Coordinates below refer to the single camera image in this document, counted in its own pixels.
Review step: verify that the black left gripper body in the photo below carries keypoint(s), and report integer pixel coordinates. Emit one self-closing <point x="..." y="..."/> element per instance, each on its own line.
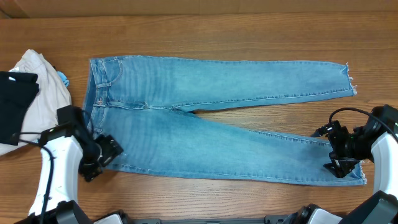
<point x="99" y="154"/>

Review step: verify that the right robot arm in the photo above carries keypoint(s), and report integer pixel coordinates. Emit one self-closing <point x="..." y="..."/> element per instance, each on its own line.
<point x="376" y="142"/>

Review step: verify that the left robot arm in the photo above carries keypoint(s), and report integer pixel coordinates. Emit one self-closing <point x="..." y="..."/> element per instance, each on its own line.
<point x="68" y="151"/>

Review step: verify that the folded cream white garment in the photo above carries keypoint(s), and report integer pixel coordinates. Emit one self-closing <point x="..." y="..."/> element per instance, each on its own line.
<point x="52" y="95"/>

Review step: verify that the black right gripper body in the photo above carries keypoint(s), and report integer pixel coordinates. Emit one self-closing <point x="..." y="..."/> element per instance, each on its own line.
<point x="341" y="144"/>

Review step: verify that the light blue denim jeans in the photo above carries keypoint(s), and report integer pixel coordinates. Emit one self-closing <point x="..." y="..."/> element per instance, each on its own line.
<point x="148" y="105"/>

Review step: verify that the folded black garment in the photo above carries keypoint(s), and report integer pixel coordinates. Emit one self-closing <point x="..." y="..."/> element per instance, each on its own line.
<point x="18" y="91"/>

